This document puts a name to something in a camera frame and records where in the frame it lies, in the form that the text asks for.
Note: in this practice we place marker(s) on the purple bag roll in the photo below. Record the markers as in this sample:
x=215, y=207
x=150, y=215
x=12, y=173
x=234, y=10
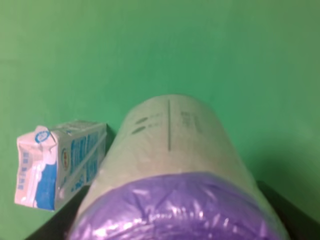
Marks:
x=172, y=173

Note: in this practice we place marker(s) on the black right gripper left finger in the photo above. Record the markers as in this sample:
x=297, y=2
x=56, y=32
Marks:
x=58, y=227

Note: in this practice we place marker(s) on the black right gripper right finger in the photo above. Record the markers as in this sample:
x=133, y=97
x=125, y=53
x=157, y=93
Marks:
x=298, y=224

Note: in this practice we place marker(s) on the blue white milk carton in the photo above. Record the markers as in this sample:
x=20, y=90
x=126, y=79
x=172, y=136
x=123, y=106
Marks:
x=54, y=163

